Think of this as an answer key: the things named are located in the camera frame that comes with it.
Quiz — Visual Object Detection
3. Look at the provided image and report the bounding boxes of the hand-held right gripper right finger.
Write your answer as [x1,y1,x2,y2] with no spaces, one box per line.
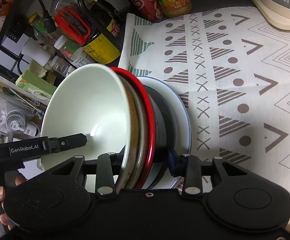
[167,149,259,200]

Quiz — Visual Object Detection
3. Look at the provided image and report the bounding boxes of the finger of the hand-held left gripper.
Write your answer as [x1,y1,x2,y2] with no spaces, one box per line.
[48,133,88,154]

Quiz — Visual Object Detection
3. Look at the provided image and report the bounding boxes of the clear bottle with red handle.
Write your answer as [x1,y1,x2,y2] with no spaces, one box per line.
[45,0,97,47]

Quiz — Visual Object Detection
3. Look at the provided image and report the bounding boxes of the green box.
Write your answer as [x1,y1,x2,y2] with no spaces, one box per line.
[15,69,57,101]

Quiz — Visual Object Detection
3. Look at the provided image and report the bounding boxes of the white plastic bottle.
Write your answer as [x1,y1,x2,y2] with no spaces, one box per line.
[21,38,52,67]

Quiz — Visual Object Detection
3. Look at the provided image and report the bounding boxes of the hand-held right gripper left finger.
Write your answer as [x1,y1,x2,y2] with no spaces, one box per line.
[49,152,123,197]

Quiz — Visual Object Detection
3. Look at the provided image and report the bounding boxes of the jar with green label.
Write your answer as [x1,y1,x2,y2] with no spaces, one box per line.
[27,12,49,42]

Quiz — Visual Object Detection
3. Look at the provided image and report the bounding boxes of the beige kettle base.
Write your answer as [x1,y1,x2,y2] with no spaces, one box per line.
[249,0,290,32]

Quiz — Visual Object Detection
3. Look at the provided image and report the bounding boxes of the red drink can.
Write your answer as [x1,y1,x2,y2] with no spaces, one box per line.
[129,0,166,23]

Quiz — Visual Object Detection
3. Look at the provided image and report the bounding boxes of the beige bowl with brown rim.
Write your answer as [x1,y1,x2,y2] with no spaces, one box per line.
[115,76,142,189]

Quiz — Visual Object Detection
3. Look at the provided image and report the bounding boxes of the red bowl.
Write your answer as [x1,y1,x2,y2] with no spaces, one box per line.
[109,67,178,190]

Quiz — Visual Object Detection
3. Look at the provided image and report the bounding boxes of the patterned white tablecloth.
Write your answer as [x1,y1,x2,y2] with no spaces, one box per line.
[117,6,290,222]

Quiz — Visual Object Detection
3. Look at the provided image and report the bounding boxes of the white bowl with blue rim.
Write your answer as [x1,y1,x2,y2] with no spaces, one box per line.
[135,76,193,191]

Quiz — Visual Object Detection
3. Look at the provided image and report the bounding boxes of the pale green bowl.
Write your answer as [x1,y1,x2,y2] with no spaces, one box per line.
[40,63,132,173]

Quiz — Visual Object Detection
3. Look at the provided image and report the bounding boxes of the black wire rack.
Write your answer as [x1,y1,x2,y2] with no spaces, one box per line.
[0,0,135,77]

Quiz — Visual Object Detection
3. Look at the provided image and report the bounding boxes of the clear bottle with white cap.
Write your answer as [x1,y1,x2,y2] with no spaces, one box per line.
[53,35,82,61]

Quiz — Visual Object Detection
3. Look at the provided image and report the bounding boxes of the small white desk fan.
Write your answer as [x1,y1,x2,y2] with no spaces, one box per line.
[5,109,28,133]

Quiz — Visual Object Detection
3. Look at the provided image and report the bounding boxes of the dark sauce bottle yellow label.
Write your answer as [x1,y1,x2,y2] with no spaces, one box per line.
[77,0,122,64]

